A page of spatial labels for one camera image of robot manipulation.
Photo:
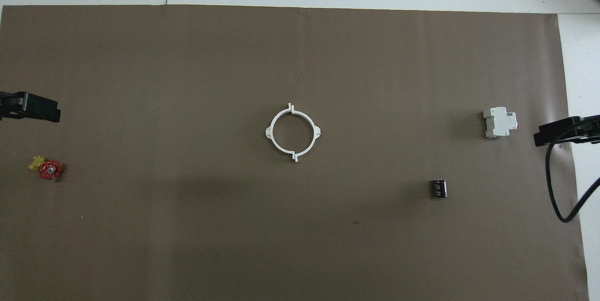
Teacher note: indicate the brown paper table mat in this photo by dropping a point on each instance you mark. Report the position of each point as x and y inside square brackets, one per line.
[375, 80]

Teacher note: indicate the black cylindrical capacitor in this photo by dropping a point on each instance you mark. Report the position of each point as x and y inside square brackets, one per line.
[439, 188]

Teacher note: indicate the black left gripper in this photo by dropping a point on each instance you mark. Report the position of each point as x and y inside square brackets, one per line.
[37, 108]

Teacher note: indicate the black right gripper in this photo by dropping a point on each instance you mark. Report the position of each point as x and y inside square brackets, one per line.
[544, 135]

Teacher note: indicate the grey circuit breaker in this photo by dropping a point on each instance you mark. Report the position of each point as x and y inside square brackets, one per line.
[499, 123]

